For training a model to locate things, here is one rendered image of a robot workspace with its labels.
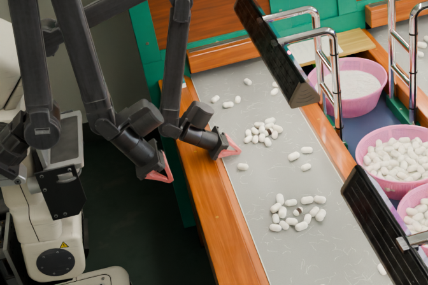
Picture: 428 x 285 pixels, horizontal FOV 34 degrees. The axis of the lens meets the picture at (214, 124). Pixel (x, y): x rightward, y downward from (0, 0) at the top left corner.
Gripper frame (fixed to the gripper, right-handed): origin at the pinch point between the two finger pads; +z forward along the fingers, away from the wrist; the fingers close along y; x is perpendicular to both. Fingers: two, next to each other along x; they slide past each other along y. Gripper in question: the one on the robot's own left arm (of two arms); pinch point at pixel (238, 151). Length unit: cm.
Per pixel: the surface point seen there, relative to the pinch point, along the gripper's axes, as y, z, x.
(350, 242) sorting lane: -47, 15, -10
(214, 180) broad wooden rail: -11.9, -8.2, 5.6
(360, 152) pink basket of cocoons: -14.9, 26.0, -20.9
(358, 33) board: 48, 43, -39
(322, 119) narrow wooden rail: 3.8, 21.4, -18.8
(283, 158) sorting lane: -7.0, 10.3, -6.4
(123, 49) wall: 138, -4, 39
